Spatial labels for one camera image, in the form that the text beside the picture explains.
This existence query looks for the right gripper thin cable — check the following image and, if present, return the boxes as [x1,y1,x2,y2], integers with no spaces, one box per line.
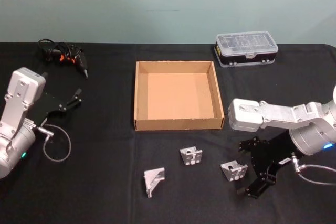
[290,155,336,183]

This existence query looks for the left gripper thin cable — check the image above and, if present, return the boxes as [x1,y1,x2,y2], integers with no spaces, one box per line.
[36,124,72,163]

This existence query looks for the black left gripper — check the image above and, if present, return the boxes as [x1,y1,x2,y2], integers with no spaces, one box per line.
[30,71,83,127]

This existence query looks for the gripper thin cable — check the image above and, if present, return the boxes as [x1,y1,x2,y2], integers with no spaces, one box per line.
[290,155,336,183]
[36,124,72,163]

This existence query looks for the black table cloth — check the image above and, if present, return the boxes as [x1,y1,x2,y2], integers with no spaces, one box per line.
[0,41,336,224]

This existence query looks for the shallow brown cardboard tray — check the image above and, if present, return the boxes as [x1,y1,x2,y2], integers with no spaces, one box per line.
[134,60,225,131]

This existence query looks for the black corded tool orange parts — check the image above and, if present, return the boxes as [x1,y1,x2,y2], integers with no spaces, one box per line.
[38,39,89,79]

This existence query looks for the silver metal corner bracket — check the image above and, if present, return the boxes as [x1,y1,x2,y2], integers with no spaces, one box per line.
[143,167,166,199]
[180,145,204,167]
[219,159,248,182]

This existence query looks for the clear plastic case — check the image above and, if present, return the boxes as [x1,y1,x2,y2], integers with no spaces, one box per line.
[214,30,279,69]

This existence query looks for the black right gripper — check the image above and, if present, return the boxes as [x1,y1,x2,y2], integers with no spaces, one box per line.
[236,131,299,199]

